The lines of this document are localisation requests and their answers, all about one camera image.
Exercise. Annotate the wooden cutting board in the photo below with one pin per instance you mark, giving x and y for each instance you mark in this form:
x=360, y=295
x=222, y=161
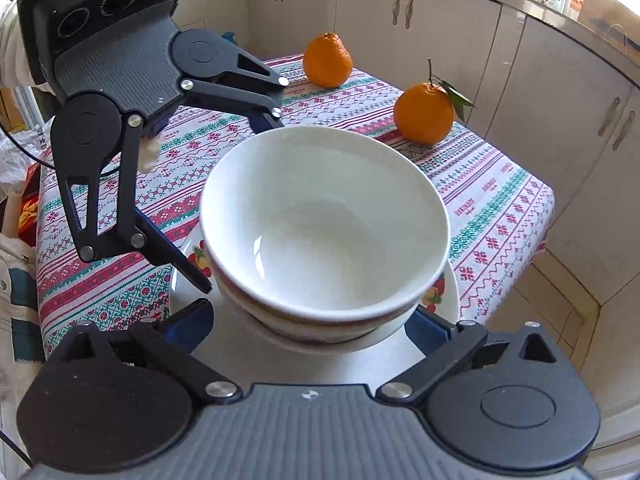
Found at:
x=607, y=12

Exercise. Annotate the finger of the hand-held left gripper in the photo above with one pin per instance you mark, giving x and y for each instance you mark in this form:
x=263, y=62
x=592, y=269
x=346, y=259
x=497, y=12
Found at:
x=265, y=122
x=165, y=252

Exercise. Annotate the white bowl pink floral pattern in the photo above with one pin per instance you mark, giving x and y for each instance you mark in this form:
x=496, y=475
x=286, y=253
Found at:
x=325, y=220
x=260, y=317

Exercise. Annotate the person's left hand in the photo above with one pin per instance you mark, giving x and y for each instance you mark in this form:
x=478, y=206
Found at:
x=149, y=152

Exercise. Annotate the white plate fruit print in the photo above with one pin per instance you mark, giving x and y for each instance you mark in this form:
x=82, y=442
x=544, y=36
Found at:
x=320, y=362

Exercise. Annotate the orange without leaves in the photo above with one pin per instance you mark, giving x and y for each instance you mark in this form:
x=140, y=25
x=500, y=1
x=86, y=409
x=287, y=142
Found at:
x=326, y=60

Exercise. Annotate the red carton box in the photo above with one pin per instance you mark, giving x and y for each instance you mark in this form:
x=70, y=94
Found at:
x=30, y=195

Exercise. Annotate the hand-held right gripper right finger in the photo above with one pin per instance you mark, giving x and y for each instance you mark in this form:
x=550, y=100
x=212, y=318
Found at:
x=427, y=332

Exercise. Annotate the orange with leafy stem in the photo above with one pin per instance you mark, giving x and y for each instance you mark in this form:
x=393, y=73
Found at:
x=425, y=112

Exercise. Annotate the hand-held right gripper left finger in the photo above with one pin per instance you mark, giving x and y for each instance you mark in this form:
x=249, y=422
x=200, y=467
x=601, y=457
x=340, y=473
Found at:
x=192, y=320

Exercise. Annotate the patterned red green tablecloth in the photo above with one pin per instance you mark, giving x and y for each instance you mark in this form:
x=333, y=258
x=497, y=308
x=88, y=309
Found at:
x=475, y=210

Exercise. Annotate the clear plastic bags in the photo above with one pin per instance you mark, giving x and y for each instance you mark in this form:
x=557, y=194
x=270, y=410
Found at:
x=12, y=160

